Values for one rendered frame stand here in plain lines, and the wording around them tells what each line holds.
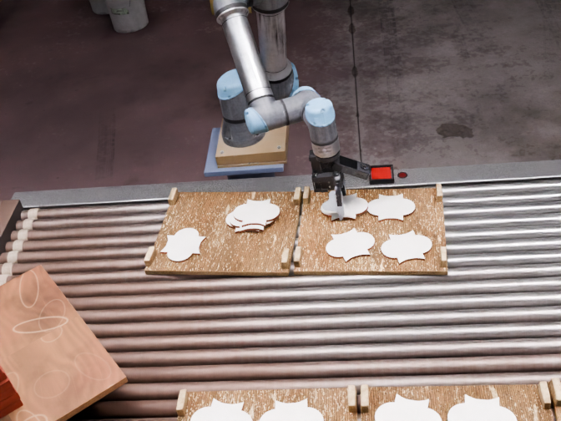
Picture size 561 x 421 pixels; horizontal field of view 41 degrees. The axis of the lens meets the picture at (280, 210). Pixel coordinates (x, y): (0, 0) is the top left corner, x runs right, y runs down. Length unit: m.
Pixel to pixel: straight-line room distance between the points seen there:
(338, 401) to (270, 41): 1.14
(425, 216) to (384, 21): 3.25
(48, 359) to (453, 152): 2.66
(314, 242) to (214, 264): 0.29
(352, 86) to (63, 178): 1.76
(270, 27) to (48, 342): 1.11
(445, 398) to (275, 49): 1.19
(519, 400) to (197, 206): 1.10
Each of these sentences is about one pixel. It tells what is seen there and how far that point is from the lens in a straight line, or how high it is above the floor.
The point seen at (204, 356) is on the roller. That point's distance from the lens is 1.93.
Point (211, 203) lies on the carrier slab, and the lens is 2.33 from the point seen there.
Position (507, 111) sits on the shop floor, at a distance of 4.36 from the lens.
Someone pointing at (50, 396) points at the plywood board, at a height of 1.04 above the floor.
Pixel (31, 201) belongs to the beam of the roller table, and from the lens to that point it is 2.60.
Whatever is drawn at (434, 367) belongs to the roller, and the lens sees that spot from 1.86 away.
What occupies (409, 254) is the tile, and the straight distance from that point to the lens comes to 2.07.
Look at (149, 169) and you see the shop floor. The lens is 4.18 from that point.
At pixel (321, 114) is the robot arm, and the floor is 1.29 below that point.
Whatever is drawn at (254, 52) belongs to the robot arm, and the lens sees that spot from 2.15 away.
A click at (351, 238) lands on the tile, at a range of 2.13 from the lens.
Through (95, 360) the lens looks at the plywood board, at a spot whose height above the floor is 1.04.
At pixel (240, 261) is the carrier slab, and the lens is 2.12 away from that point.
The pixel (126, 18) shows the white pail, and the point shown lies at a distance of 5.65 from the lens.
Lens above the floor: 2.38
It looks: 40 degrees down
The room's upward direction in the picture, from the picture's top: 9 degrees counter-clockwise
